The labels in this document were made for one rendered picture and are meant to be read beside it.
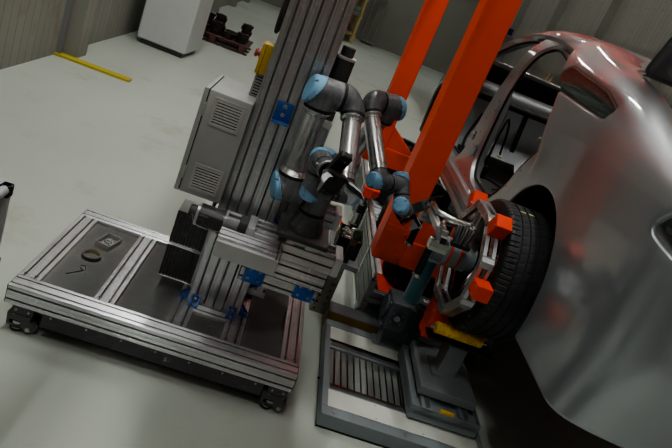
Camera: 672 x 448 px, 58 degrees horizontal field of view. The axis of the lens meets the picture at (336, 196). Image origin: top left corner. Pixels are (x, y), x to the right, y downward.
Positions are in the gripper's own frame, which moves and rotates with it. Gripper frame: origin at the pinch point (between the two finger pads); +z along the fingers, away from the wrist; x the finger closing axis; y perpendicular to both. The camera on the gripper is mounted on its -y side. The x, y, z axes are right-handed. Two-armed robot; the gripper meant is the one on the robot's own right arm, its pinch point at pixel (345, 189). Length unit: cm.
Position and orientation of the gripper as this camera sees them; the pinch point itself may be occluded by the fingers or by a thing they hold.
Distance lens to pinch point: 189.1
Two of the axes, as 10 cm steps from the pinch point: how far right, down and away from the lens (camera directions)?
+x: -8.5, -3.6, -3.9
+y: -4.8, 8.3, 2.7
